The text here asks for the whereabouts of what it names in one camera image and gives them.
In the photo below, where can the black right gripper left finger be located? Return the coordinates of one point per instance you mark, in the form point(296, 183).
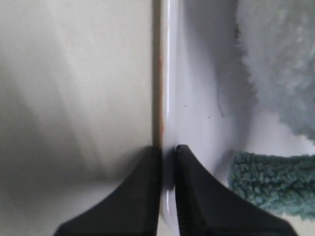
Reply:
point(130, 210)

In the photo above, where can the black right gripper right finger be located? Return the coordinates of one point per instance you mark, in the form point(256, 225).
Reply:
point(205, 207)

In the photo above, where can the green knitted scarf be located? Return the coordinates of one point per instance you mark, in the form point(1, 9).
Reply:
point(277, 184)

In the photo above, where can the white rectangular tray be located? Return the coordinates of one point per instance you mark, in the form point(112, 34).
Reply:
point(205, 101)

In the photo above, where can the white plush snowman toy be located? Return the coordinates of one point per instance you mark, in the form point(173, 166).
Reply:
point(277, 38)

